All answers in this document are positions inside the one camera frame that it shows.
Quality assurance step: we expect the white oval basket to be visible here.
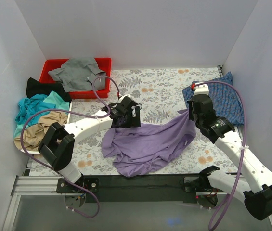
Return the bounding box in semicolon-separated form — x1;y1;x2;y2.
20;100;73;154

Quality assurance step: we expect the beige shirt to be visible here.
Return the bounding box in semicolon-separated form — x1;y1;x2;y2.
23;111;68;152

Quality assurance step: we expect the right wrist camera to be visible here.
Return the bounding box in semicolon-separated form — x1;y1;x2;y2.
191;82;209;96

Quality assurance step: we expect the blue checkered folded shirt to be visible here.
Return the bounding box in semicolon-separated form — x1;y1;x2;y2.
182;72;244;126

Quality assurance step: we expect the red plastic bin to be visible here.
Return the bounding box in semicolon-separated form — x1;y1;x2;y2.
39;57;112;99

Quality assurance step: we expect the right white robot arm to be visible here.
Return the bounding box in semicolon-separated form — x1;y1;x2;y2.
188;94;272;220

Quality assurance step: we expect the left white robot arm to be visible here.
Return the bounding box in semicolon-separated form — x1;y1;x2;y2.
38;95;142;193

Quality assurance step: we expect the purple t shirt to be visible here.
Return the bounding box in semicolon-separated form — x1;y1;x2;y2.
102;110;196;177

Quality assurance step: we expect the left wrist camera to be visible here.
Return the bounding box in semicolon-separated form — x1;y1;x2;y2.
117;93;131;100

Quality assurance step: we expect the teal shirt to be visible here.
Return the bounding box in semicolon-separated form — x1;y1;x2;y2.
13;91;70;137

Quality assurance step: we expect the aluminium frame rail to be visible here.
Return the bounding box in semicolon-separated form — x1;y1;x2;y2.
2;175;272;231

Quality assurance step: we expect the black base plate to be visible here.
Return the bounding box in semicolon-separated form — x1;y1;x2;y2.
56;174;228;204

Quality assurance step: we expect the grey collared shirt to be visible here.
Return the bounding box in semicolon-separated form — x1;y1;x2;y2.
48;57;105;92

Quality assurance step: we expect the floral table mat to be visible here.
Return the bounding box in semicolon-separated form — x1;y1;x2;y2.
29;67;244;176

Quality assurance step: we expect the black shirt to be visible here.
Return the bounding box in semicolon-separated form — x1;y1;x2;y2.
26;78;72;102

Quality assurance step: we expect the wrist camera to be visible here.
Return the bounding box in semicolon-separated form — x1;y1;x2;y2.
117;93;131;100
191;82;209;96

